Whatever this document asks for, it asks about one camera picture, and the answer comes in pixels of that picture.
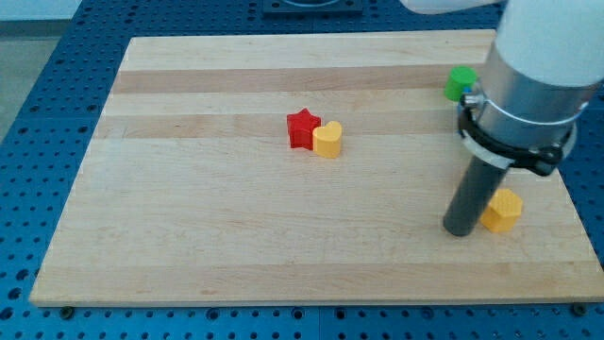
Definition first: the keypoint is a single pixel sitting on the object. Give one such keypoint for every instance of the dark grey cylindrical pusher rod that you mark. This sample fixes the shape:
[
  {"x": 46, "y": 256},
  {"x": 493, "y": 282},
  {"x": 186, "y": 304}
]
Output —
[{"x": 477, "y": 187}]

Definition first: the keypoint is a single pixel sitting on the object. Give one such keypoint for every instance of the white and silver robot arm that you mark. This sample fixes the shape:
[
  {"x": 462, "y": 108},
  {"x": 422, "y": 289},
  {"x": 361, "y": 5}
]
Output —
[{"x": 544, "y": 66}]

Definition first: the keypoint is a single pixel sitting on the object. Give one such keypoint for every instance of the red star block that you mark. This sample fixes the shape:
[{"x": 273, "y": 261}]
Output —
[{"x": 300, "y": 127}]

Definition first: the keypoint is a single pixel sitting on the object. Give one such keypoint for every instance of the yellow hexagon block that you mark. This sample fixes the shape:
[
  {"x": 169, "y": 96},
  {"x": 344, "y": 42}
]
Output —
[{"x": 502, "y": 211}]

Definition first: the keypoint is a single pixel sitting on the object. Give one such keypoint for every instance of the green cylinder block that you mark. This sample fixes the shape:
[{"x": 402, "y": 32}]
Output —
[{"x": 459, "y": 79}]

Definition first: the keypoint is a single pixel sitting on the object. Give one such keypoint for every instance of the yellow heart block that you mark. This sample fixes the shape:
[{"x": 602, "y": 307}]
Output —
[{"x": 327, "y": 140}]

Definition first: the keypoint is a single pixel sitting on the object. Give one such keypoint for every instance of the light wooden board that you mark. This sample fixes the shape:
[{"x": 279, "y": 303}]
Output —
[{"x": 190, "y": 195}]

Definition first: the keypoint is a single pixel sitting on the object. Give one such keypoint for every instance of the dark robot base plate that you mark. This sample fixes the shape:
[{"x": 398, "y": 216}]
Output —
[{"x": 281, "y": 8}]

